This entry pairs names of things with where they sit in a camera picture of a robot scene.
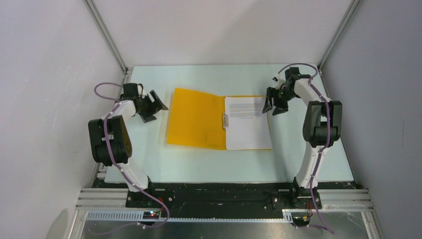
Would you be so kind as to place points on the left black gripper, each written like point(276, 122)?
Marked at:
point(155, 107)

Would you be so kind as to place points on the left aluminium corner post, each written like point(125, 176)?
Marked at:
point(105, 33)

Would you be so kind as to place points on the left controller board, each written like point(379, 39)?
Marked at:
point(151, 215)

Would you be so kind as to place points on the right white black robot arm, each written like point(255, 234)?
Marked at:
point(321, 129)

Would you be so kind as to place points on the orange file folder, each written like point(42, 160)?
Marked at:
point(195, 119)

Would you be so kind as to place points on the controller board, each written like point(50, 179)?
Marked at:
point(151, 215)
point(300, 222)

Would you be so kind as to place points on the right aluminium corner post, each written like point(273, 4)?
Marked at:
point(340, 31)

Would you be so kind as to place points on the right controller board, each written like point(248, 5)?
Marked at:
point(300, 222)

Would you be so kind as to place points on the metal folder clip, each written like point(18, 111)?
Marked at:
point(225, 121)

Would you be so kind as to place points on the aluminium frame rail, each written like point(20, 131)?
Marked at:
point(101, 213)

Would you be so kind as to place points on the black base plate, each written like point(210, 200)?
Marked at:
point(211, 200)

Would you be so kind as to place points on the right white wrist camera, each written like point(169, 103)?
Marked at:
point(279, 83)

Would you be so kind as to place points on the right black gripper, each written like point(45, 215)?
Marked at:
point(271, 93)

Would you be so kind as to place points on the aluminium corner post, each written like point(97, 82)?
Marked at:
point(105, 33)
point(340, 31)

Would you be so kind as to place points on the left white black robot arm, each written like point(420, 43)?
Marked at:
point(109, 137)

